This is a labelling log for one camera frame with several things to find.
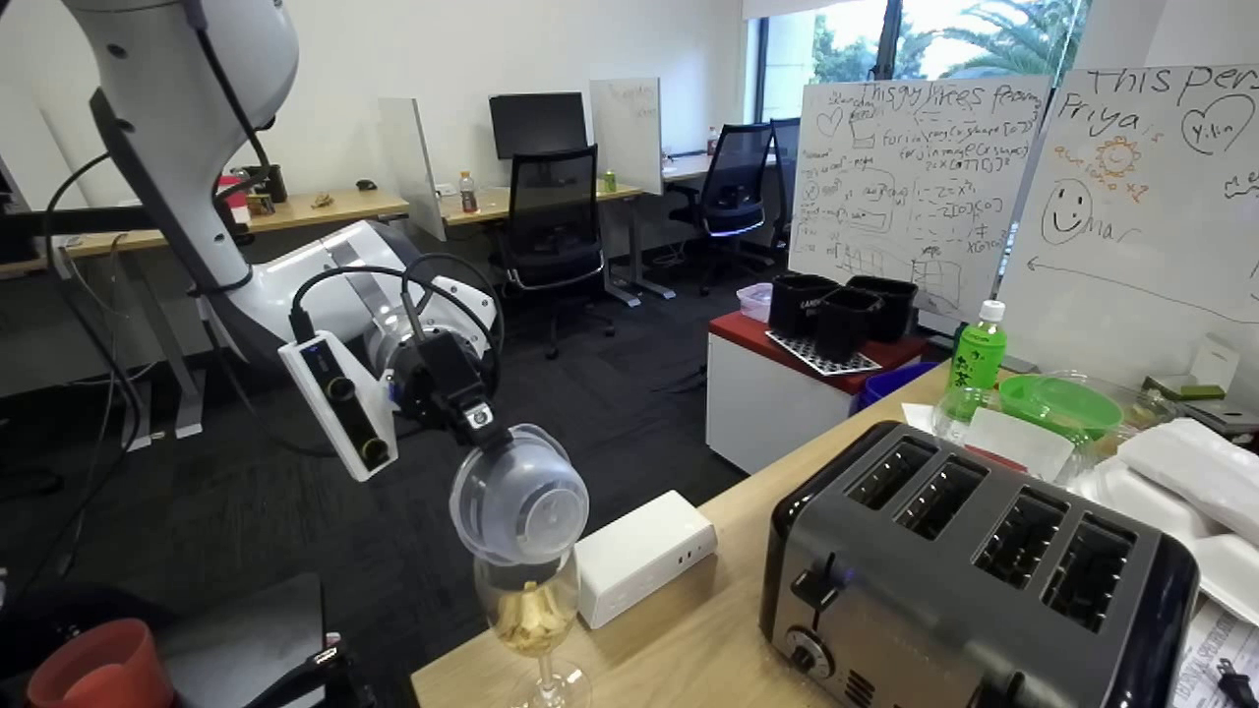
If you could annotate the white perforated tray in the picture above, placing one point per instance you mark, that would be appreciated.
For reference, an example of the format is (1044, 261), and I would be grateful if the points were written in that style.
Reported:
(821, 354)

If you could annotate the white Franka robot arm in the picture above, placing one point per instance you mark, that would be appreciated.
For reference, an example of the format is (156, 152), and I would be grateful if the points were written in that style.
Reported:
(184, 119)

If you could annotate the black tripod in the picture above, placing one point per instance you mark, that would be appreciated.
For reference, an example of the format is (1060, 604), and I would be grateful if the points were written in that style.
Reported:
(310, 675)

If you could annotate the white rectangular box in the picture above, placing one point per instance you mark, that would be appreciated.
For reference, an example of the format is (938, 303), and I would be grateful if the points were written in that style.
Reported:
(644, 557)

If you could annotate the whiteboard with smiley face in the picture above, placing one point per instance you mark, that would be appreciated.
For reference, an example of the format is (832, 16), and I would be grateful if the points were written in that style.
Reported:
(1142, 221)

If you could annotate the wooden office desk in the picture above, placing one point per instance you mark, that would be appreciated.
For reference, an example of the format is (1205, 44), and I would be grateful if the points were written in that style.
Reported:
(339, 204)

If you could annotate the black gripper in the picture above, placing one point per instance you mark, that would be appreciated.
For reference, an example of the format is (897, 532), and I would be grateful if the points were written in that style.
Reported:
(438, 376)

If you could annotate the clear plastic bowl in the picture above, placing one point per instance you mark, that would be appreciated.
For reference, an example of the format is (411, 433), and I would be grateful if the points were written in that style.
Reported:
(520, 498)

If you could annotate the whiteboard with dense writing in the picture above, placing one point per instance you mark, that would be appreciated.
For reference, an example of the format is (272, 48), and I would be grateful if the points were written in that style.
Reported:
(912, 183)

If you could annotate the red cup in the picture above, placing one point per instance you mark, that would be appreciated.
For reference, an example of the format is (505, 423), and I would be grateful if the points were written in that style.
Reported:
(99, 670)

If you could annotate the pale nuts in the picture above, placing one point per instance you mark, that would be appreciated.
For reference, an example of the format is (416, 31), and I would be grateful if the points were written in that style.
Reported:
(538, 620)

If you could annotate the black plastic pot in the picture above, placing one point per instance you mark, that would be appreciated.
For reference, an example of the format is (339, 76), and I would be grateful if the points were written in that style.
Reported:
(889, 303)
(847, 320)
(801, 303)

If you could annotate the white styrofoam tray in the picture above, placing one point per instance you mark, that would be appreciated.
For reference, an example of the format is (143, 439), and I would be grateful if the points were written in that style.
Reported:
(1125, 498)
(1201, 474)

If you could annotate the black computer monitor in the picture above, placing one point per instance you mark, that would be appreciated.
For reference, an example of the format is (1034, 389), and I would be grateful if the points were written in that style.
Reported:
(538, 123)

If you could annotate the black mesh office chair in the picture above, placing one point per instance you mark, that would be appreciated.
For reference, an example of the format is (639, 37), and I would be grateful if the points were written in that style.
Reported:
(735, 183)
(556, 219)

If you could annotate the green plastic bottle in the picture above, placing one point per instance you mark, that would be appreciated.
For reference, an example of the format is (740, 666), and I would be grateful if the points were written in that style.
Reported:
(979, 360)

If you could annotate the black four-slot toaster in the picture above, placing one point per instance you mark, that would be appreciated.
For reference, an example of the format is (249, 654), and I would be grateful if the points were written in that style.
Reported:
(969, 577)

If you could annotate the white cabinet red top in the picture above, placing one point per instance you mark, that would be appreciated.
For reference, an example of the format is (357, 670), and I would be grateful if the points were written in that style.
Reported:
(771, 405)

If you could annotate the white paper sheet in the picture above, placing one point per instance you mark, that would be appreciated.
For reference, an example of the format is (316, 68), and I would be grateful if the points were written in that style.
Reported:
(1010, 439)

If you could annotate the clear wine glass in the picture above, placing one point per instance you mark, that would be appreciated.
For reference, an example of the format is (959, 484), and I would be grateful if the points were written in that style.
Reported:
(533, 634)

